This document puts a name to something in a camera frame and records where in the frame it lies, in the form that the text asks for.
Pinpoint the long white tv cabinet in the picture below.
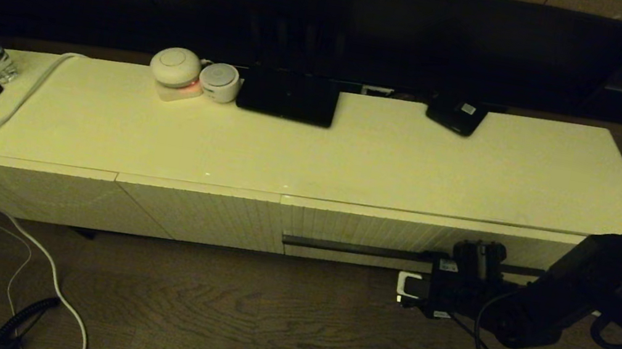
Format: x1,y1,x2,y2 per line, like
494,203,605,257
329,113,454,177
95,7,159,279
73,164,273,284
0,31,622,315

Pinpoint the black flat box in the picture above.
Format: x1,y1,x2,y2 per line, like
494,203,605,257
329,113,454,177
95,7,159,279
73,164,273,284
233,60,344,131

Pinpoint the small white round device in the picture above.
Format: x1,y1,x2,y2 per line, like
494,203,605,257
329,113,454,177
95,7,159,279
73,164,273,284
195,60,243,106

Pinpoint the large black television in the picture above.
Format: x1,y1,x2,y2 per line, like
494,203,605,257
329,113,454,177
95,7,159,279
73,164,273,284
109,0,622,131

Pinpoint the white slatted drawer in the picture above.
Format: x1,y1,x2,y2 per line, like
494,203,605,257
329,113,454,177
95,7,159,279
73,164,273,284
272,187,607,306

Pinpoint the white wall socket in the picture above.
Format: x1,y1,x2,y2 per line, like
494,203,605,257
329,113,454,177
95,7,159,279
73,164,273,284
361,85,394,100

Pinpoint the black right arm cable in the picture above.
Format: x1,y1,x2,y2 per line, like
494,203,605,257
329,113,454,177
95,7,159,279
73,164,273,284
471,200,622,349

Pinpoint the black coiled cable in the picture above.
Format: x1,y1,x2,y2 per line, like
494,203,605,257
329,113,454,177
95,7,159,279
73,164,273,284
0,289,62,349

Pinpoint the small black labelled device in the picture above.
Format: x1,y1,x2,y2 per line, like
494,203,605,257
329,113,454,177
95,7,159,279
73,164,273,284
423,95,490,141

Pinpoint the dark long cabinet handle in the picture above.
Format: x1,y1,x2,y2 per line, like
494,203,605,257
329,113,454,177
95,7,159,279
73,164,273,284
280,229,546,286

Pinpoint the large white round device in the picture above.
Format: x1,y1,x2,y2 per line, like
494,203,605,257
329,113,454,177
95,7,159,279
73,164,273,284
144,43,209,107

